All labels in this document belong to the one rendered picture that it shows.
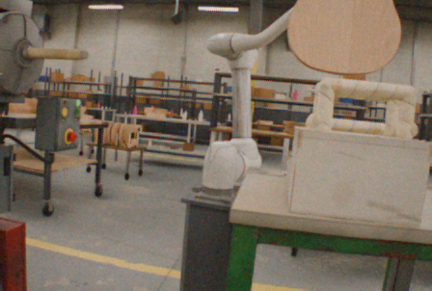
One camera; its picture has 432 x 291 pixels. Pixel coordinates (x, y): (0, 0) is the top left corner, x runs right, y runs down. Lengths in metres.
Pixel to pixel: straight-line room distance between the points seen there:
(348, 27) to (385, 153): 0.51
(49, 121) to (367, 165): 1.06
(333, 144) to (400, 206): 0.19
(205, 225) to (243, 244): 0.89
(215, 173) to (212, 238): 0.30
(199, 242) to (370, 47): 1.12
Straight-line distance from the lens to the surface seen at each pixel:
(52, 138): 1.31
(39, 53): 1.10
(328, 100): 0.69
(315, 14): 1.09
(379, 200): 0.72
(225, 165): 1.57
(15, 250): 1.48
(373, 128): 0.88
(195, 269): 1.70
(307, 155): 0.68
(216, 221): 1.58
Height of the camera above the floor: 1.12
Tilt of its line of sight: 3 degrees down
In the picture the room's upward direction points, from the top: 5 degrees clockwise
